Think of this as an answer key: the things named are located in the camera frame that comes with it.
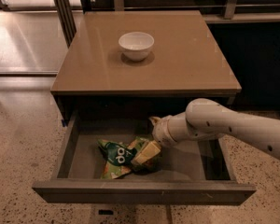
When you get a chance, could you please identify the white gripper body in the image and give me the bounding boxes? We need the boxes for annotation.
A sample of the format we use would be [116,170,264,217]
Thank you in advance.
[152,116,177,147]

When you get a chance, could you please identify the green rice chip bag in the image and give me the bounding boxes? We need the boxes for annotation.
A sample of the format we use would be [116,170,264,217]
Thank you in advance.
[98,136,161,179]

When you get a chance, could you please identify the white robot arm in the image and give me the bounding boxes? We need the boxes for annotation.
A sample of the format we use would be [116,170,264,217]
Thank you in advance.
[149,98,280,160]

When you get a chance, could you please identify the open grey top drawer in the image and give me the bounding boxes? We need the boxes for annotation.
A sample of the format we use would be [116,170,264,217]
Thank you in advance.
[33,113,256,205]

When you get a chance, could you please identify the brown cabinet with counter top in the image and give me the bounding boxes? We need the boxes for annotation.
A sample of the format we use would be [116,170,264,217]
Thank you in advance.
[51,11,241,120]

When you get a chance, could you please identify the white ceramic bowl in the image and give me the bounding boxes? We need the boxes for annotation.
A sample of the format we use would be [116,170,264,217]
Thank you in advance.
[119,32,154,62]

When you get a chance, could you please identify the floor outlet plate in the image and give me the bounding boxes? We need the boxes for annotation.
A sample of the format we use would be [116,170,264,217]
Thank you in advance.
[90,204,117,224]

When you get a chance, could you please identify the metal railing in background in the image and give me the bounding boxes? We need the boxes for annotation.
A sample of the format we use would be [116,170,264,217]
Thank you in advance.
[53,0,280,41]

